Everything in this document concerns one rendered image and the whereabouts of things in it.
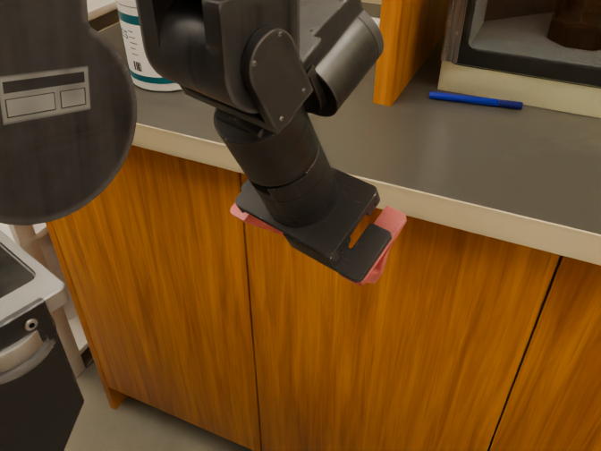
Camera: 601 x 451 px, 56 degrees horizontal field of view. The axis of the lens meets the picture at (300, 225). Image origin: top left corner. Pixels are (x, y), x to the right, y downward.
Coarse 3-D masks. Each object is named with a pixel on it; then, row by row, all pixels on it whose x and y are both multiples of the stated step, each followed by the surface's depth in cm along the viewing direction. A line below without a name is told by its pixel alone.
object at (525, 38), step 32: (480, 0) 80; (512, 0) 79; (544, 0) 77; (576, 0) 75; (480, 32) 83; (512, 32) 81; (544, 32) 79; (576, 32) 78; (480, 64) 85; (512, 64) 83; (544, 64) 82; (576, 64) 80
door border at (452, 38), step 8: (456, 0) 82; (464, 0) 81; (456, 8) 82; (464, 8) 82; (456, 16) 83; (464, 16) 82; (456, 24) 84; (448, 32) 84; (456, 32) 84; (448, 40) 85; (456, 40) 85; (448, 48) 86; (456, 48) 86; (448, 56) 87; (456, 56) 86
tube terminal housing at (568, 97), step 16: (448, 64) 89; (448, 80) 90; (464, 80) 89; (480, 80) 88; (496, 80) 87; (512, 80) 86; (528, 80) 85; (544, 80) 84; (480, 96) 89; (496, 96) 88; (512, 96) 87; (528, 96) 86; (544, 96) 85; (560, 96) 84; (576, 96) 83; (592, 96) 82; (576, 112) 85; (592, 112) 84
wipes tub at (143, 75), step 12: (120, 0) 84; (132, 0) 82; (120, 12) 85; (132, 12) 84; (132, 24) 85; (132, 36) 86; (132, 48) 88; (132, 60) 89; (144, 60) 88; (132, 72) 91; (144, 72) 89; (156, 72) 89; (144, 84) 91; (156, 84) 90; (168, 84) 90
